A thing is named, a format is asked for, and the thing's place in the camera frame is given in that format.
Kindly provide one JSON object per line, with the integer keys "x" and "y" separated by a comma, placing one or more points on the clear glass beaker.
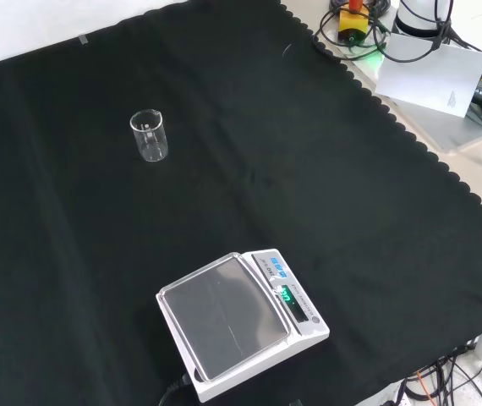
{"x": 151, "y": 141}

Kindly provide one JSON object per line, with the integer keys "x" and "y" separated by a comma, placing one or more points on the black bench cloth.
{"x": 241, "y": 177}

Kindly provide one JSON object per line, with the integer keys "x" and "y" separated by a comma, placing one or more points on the white electronic balance steel pan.
{"x": 228, "y": 313}

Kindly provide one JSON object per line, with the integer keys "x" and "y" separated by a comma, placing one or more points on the yellow stop button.
{"x": 353, "y": 21}

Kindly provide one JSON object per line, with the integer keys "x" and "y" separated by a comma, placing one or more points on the pale board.
{"x": 448, "y": 129}

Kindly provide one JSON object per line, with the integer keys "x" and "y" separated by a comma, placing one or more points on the small clear tape piece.
{"x": 83, "y": 39}

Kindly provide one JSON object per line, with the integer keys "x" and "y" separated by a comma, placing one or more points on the white paper sheet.
{"x": 431, "y": 76}

